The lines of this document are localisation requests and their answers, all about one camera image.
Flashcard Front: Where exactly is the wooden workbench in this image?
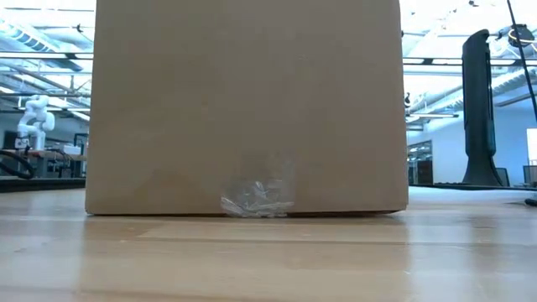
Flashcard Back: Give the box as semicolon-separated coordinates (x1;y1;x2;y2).
0;148;88;180

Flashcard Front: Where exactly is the black tower on white base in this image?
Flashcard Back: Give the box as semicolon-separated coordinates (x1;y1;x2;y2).
461;28;505;188

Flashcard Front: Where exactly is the long ceiling light bar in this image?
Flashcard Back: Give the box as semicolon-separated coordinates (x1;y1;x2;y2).
0;50;537;67

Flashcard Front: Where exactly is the clear packing tape strip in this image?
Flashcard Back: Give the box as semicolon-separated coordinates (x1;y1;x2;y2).
221;158;295;219

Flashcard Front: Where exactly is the black ceiling cord reel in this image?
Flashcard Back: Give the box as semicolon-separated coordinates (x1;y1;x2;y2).
506;23;537;49

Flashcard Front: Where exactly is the brown cardboard box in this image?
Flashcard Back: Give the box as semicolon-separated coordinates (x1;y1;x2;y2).
85;0;409;218

